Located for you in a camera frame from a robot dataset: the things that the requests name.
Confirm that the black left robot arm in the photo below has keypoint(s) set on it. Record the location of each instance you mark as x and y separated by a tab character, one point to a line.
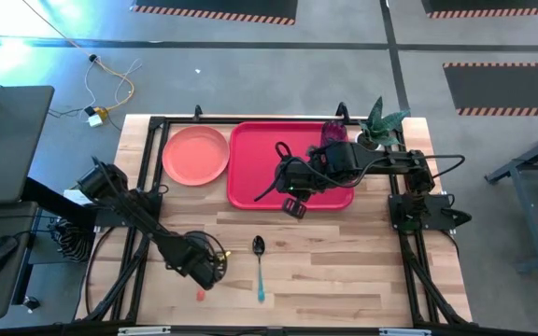
133	210

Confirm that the grey metal table frame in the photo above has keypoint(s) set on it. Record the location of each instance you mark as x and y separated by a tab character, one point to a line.
527	214

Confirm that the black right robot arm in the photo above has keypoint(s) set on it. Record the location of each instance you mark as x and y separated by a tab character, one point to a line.
390	158

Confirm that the white power adapter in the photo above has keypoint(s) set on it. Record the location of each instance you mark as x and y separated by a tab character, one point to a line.
95	121

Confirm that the purple translucent cup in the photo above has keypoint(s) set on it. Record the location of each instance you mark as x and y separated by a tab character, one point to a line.
333	133

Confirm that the black aluminium table frame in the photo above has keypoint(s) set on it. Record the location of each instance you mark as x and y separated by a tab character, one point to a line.
157	123

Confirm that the white plant pot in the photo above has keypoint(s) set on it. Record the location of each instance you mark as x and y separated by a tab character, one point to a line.
360	138

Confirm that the black clamp knob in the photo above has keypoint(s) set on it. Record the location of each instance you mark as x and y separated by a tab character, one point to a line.
197	113
342	113

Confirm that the green leafy plant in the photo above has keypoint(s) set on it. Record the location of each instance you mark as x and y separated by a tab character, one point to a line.
378	126

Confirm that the black round floor puck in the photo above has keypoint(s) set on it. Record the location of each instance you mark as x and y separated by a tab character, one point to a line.
93	58

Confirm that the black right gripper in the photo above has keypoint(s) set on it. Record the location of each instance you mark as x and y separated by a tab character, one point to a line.
299	177

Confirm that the silver metal bracket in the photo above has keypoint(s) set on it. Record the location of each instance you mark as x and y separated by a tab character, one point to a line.
143	331
404	332

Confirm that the white power box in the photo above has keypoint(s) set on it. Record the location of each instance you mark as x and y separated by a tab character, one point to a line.
75	196

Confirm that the pink round plate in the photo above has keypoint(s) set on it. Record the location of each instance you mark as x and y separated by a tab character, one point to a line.
194	156

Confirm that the red plastic tray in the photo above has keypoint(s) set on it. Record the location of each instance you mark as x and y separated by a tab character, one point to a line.
255	163

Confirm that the black hazard-striped floor mat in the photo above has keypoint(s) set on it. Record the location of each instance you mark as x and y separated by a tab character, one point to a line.
493	4
507	88
213	7

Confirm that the yellow plug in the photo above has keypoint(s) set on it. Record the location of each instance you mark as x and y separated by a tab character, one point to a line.
102	113

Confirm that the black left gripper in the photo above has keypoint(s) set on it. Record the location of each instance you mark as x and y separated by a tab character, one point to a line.
199	266

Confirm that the black desk caster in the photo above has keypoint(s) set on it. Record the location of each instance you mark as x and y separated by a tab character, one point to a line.
31	304

